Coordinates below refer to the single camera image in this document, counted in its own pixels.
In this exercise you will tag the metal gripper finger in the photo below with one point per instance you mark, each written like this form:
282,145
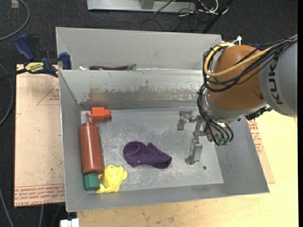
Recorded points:
195,151
182,119

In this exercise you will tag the grey metal bin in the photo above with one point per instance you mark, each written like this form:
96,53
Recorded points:
154,131

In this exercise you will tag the purple cloth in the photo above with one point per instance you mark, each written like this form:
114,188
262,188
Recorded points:
142,156

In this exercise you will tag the orange block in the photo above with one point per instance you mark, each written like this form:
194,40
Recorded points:
99,113

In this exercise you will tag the yellow cloth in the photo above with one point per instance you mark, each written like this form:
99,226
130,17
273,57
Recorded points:
113,177

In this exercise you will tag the purple toy eggplant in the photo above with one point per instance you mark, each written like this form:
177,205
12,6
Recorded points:
111,67

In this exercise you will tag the red-brown squeeze bottle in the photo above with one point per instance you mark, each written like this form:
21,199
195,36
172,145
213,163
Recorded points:
91,148

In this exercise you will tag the green block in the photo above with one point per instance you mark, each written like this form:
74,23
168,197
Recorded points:
91,181

